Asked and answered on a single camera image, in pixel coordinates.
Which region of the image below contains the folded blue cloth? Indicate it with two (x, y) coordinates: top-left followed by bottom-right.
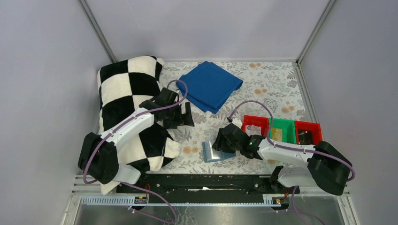
(176, 61), (243, 114)

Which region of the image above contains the floral table mat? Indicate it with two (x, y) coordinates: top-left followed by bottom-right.
(160, 62), (311, 174)

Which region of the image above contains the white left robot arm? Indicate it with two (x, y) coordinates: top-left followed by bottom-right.
(78, 88), (194, 185)

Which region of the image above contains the gold card in green bin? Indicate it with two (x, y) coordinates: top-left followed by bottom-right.
(271, 127), (283, 142)

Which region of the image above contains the blue leather card holder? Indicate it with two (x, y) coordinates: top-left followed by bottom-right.
(202, 141), (236, 163)

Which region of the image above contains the black white checkered pillow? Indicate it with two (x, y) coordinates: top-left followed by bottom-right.
(97, 56), (183, 195)

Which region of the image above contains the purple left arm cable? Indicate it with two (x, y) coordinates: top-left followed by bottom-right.
(83, 79), (189, 225)

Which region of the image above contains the green bin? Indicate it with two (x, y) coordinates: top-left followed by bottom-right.
(269, 118), (296, 144)

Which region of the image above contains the white slotted cable duct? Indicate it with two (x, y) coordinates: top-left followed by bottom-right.
(81, 195), (282, 207)

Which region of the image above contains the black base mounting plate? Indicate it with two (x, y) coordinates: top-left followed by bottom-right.
(136, 174), (300, 204)

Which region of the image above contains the red bin right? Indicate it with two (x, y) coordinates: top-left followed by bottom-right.
(294, 120), (323, 145)

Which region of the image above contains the dark card in red bin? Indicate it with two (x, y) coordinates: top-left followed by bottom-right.
(298, 129), (314, 145)

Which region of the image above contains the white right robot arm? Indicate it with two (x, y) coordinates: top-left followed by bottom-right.
(212, 124), (355, 195)

